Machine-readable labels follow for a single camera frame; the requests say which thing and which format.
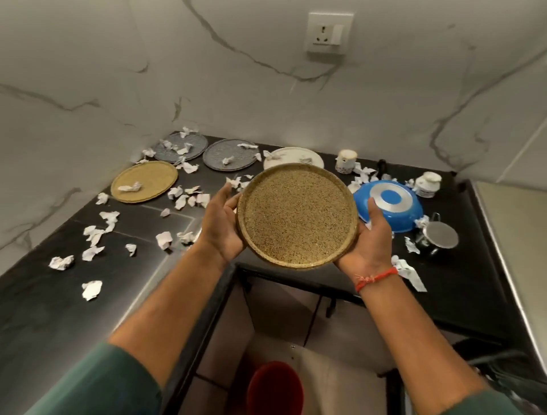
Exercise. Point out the large black steel cup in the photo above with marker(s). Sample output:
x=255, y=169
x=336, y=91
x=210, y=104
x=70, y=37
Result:
x=440, y=235

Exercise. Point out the person's right hand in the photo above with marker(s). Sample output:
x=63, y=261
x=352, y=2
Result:
x=374, y=252

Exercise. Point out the white plate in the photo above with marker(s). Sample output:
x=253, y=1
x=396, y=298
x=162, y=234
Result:
x=290, y=156

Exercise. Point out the white paper scraps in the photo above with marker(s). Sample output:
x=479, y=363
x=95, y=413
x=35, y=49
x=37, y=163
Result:
x=92, y=290

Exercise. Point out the blue frying pan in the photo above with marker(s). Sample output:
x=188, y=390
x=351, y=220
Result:
x=406, y=213

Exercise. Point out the tan speckled plate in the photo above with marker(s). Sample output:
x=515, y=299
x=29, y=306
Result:
x=149, y=175
x=297, y=218

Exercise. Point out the green shirt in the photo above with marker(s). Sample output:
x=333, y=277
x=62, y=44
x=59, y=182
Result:
x=107, y=385

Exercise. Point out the person's left forearm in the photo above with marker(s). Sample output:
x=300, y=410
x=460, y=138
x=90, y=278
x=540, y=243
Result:
x=171, y=308

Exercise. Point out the white patterned ceramic jar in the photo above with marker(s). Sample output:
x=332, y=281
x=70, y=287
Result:
x=427, y=186

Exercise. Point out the person's left hand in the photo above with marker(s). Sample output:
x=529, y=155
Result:
x=220, y=231

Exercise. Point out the white wall socket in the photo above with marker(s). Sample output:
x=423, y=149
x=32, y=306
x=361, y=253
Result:
x=318, y=45

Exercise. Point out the person's right forearm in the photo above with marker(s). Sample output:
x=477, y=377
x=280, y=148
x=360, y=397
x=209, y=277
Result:
x=419, y=342

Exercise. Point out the grey speckled plate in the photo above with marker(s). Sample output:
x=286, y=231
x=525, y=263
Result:
x=192, y=143
x=239, y=156

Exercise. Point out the orange thread wristband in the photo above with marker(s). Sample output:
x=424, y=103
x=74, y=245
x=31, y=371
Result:
x=376, y=278

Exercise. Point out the white ceramic mug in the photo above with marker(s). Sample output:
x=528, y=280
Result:
x=346, y=162

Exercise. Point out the red plastic bucket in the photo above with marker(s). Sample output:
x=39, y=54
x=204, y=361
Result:
x=273, y=389

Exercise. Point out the silver dishwasher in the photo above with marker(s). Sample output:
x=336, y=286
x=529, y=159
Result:
x=513, y=222

